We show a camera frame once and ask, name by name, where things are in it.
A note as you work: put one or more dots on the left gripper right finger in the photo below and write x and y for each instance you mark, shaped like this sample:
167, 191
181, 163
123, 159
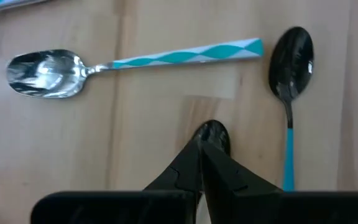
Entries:
235, 186

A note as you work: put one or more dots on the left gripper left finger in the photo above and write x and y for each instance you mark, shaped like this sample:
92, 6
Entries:
185, 174

